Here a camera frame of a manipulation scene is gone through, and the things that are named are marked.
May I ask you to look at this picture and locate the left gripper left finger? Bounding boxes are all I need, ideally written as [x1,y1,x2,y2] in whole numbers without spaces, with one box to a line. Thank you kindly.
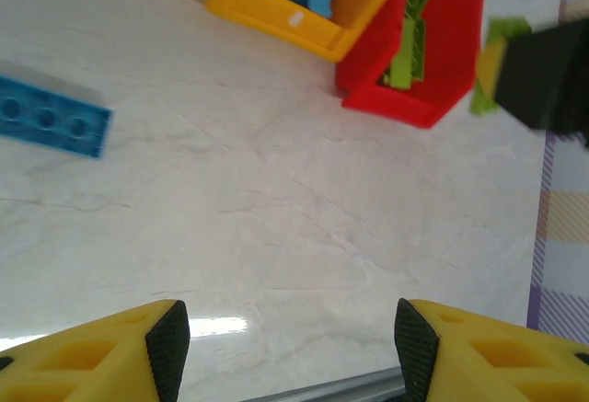
[0,299,191,402]

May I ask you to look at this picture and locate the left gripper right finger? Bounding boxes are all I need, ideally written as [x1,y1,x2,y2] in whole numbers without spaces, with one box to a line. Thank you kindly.
[394,298,589,402]

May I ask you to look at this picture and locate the red plastic bin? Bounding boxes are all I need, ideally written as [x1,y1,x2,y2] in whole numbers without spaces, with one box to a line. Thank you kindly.
[334,0,488,130]

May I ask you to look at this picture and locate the yellow plastic bin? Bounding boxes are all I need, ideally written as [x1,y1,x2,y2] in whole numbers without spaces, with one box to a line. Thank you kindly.
[204,0,397,63]

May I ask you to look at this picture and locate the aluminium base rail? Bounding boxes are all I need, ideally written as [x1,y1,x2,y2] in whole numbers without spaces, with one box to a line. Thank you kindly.
[255,367,409,402]

